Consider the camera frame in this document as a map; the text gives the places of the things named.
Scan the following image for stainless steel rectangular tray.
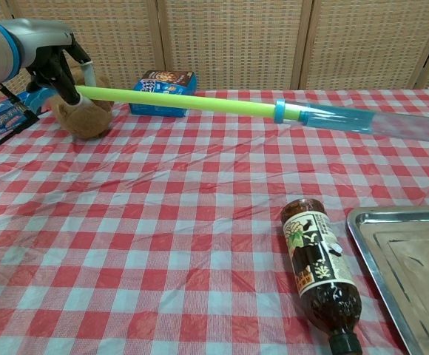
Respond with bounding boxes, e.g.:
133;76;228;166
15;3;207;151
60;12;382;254
345;205;429;355

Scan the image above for blue Oreo cookie box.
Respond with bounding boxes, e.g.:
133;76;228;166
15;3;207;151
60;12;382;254
0;90;44;137

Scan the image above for brown drink bottle with label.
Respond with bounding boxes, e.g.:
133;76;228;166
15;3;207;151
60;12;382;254
280;198;363;355

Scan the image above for blue chocolate chip cookie box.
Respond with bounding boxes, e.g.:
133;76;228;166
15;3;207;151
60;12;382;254
128;70;197;118

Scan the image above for long green blue water syringe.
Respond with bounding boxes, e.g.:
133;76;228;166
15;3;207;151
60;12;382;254
24;84;429;146

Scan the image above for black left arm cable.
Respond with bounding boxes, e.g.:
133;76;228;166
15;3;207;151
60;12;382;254
0;83;38;162

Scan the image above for red white checkered tablecloth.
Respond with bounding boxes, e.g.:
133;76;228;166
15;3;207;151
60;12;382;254
0;87;429;355

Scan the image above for brown capybara plush toy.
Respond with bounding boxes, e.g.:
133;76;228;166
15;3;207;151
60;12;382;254
50;75;114;141

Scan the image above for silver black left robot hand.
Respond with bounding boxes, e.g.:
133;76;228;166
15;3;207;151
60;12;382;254
14;18;97;108

